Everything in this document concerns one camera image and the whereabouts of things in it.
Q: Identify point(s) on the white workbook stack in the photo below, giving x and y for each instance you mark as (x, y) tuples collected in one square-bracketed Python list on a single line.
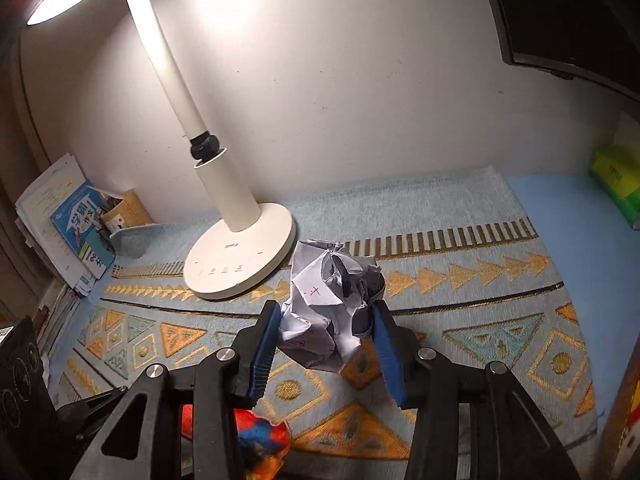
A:
[(45, 200)]

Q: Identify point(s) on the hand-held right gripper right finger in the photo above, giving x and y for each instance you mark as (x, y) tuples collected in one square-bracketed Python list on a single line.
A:
[(387, 355)]

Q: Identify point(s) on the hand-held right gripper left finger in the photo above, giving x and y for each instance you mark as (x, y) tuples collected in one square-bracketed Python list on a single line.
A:
[(262, 355)]

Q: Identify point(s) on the red orange plush toy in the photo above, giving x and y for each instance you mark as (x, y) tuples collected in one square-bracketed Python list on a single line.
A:
[(257, 435)]

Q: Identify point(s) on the stack of flat magazines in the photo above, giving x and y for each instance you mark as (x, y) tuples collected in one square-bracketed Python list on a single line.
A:
[(55, 310)]

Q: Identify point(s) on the paper wad red marks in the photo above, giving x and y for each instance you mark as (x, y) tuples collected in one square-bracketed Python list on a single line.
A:
[(320, 305)]

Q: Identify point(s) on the black curved television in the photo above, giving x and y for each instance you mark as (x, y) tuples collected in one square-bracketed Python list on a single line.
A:
[(575, 20)]

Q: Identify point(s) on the blue cover book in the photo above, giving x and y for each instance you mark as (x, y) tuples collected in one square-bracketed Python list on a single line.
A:
[(80, 232)]

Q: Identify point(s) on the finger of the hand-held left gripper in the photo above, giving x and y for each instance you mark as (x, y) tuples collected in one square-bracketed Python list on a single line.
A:
[(90, 410)]

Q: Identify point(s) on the white desk lamp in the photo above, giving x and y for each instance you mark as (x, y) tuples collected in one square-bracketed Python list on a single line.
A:
[(225, 185)]

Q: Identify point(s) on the blue patterned woven mat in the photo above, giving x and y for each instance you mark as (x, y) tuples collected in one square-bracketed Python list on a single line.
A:
[(500, 285)]

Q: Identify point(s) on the green tissue box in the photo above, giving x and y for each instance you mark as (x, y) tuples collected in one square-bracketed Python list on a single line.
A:
[(617, 182)]

